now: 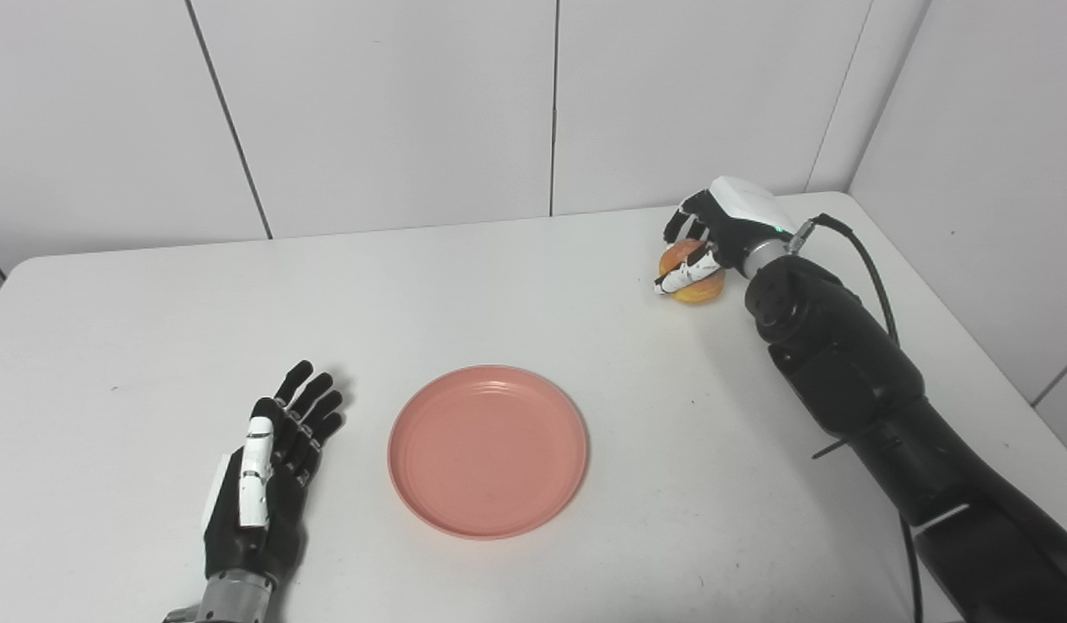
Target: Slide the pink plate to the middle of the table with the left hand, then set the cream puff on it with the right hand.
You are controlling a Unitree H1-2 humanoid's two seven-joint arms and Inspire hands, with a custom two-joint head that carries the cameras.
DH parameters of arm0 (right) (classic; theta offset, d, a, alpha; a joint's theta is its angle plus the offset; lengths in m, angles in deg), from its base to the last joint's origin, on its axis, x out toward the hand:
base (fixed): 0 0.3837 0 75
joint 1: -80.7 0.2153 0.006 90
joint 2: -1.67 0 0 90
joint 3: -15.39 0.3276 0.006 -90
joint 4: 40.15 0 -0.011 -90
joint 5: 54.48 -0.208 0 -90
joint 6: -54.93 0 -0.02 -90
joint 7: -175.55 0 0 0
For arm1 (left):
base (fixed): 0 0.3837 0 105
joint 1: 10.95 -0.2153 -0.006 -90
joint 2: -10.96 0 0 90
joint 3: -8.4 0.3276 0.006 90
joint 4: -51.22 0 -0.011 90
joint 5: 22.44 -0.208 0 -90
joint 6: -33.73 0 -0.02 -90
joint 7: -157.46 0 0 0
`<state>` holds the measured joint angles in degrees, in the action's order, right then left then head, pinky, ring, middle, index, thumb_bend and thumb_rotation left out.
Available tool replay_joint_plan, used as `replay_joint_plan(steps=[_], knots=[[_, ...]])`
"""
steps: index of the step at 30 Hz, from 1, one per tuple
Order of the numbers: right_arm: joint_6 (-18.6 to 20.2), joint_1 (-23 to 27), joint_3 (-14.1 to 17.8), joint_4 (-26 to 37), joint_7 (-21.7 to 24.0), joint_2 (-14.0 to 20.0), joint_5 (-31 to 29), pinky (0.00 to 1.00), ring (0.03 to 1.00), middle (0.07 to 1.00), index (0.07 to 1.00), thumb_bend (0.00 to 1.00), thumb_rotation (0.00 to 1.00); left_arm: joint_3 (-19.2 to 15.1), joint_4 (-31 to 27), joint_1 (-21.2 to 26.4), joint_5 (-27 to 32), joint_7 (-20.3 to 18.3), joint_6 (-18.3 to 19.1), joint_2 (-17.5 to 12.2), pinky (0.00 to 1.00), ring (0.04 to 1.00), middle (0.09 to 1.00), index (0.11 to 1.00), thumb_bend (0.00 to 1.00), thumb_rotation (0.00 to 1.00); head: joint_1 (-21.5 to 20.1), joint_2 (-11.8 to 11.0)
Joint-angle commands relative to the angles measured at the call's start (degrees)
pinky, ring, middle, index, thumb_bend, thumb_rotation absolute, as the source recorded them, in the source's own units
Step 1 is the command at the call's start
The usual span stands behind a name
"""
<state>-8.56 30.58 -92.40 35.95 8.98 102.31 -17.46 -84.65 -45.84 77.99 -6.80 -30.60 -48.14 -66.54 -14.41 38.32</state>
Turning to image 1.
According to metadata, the pink round plate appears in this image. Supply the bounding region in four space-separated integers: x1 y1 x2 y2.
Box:
388 364 589 541

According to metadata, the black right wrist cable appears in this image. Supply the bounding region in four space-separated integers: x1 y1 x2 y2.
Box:
787 213 925 623

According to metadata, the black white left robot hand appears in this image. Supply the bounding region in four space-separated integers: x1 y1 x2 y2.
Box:
202 360 346 584

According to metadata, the golden cream puff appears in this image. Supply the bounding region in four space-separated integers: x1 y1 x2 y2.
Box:
659 239 727 305

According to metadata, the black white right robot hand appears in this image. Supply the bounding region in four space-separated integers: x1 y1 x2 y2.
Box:
653 177 799 297

